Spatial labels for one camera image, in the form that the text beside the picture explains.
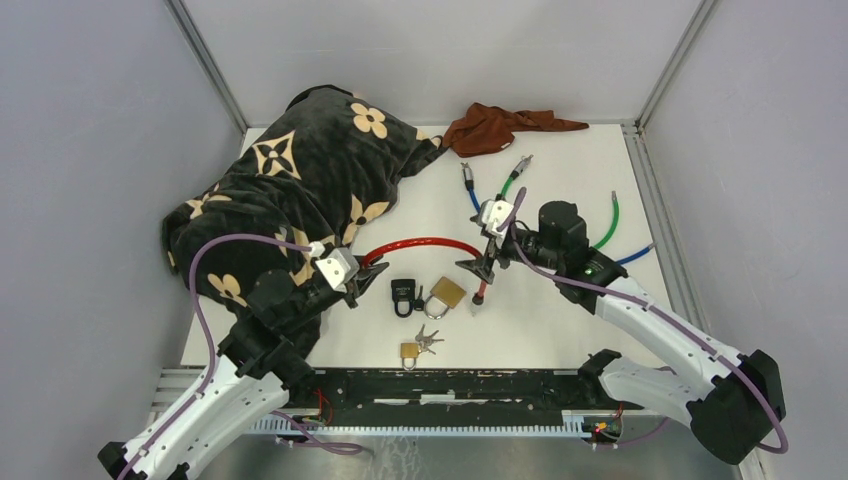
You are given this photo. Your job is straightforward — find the small padlock keys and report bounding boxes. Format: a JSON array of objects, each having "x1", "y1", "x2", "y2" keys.
[{"x1": 414, "y1": 325, "x2": 442, "y2": 355}]

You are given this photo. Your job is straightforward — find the white slotted cable duct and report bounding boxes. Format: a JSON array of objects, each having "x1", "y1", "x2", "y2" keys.
[{"x1": 258, "y1": 410, "x2": 591, "y2": 440}]

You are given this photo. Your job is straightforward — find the blue cable lock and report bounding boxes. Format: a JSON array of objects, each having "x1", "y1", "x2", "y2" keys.
[{"x1": 460, "y1": 162, "x2": 656, "y2": 265}]

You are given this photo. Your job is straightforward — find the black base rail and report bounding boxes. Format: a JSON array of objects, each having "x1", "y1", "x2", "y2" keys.
[{"x1": 286, "y1": 368, "x2": 637, "y2": 427}]

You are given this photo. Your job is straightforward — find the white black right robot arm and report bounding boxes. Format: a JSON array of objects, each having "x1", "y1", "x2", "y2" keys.
[{"x1": 459, "y1": 200, "x2": 789, "y2": 465}]

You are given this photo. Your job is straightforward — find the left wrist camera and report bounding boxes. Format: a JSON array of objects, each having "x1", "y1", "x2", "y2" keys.
[{"x1": 315, "y1": 247, "x2": 360, "y2": 293}]

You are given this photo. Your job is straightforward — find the black padlock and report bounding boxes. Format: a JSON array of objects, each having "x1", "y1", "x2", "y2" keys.
[{"x1": 390, "y1": 278, "x2": 417, "y2": 318}]

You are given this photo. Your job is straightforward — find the brown crumpled cloth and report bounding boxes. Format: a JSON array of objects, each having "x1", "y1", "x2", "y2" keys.
[{"x1": 442, "y1": 103, "x2": 590, "y2": 158}]

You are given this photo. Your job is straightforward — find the black floral patterned blanket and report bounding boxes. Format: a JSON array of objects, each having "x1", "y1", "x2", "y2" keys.
[{"x1": 161, "y1": 85, "x2": 446, "y2": 315}]

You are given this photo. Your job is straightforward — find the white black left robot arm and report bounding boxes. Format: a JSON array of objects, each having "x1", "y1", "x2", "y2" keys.
[{"x1": 97, "y1": 246, "x2": 387, "y2": 479}]

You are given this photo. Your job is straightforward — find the green cable lock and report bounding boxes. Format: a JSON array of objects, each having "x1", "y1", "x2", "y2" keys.
[{"x1": 495, "y1": 154, "x2": 620, "y2": 249}]

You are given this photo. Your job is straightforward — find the small brass padlock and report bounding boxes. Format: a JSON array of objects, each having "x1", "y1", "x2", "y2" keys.
[{"x1": 399, "y1": 342, "x2": 421, "y2": 371}]

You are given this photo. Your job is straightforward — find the red cable lock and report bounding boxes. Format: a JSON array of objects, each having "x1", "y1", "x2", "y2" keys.
[{"x1": 360, "y1": 237, "x2": 488, "y2": 316}]

